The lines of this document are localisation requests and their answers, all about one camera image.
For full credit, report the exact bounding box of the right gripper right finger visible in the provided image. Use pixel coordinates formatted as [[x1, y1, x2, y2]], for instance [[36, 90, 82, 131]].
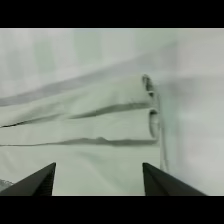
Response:
[[142, 162, 207, 197]]

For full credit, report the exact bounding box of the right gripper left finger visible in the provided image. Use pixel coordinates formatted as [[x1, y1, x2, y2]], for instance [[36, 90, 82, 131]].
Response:
[[0, 162, 57, 197]]

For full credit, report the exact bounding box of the white garment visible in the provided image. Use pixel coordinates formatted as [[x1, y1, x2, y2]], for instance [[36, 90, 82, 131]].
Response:
[[0, 73, 170, 197]]

